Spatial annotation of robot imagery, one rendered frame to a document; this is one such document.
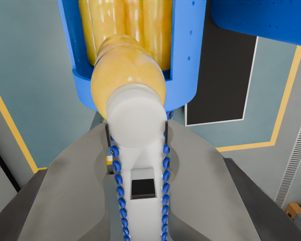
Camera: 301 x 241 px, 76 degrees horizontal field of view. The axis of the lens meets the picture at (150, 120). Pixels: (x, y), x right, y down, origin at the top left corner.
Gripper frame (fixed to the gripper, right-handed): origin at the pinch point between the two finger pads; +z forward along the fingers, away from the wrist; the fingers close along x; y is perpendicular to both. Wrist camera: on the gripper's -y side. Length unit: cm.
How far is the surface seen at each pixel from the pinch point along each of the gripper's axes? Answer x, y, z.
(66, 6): -13.5, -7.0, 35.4
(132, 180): -4, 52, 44
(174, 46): 6.3, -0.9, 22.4
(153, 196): 3, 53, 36
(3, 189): -132, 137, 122
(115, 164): -11, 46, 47
